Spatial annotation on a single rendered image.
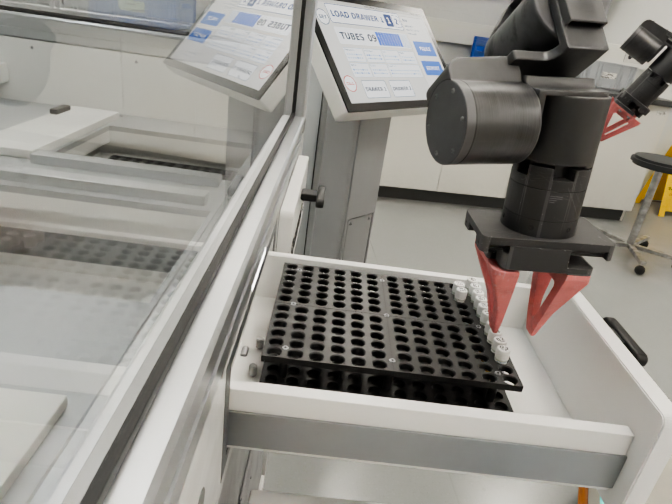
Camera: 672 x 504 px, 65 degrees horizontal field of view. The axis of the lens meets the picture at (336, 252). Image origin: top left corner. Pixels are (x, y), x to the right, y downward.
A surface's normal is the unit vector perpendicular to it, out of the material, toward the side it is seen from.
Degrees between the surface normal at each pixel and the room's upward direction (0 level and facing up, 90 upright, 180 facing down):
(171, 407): 0
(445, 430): 90
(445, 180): 90
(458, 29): 90
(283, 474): 0
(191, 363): 0
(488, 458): 90
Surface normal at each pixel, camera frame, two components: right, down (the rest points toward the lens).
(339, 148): -0.66, 0.24
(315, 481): 0.13, -0.90
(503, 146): 0.25, 0.74
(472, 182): 0.08, 0.43
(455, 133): -0.95, 0.06
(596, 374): -0.99, -0.13
